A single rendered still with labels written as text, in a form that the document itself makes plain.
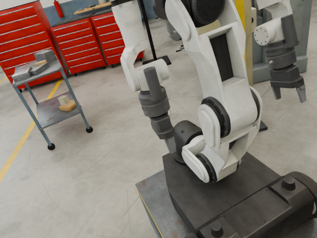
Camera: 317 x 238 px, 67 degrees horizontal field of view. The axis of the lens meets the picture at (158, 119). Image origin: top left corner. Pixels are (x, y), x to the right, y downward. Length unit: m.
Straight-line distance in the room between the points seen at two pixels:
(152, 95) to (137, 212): 1.32
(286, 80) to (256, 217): 0.52
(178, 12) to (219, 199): 0.77
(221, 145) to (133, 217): 1.20
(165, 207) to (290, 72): 0.88
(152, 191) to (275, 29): 1.02
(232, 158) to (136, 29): 0.63
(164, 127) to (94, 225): 1.35
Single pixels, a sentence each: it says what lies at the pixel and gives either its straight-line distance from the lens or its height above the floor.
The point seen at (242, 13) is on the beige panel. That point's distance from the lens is 2.08.
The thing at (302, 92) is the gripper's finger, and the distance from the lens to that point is 0.95.
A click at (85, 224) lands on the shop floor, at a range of 2.02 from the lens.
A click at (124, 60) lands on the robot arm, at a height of 1.26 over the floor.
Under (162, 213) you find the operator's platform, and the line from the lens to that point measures 1.33.
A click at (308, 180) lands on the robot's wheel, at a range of 1.18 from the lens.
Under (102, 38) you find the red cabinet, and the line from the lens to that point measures 4.82.
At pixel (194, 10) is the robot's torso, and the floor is 1.33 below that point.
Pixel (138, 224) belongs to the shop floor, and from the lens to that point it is 1.84.
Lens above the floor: 1.45
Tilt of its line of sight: 31 degrees down
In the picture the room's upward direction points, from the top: 15 degrees counter-clockwise
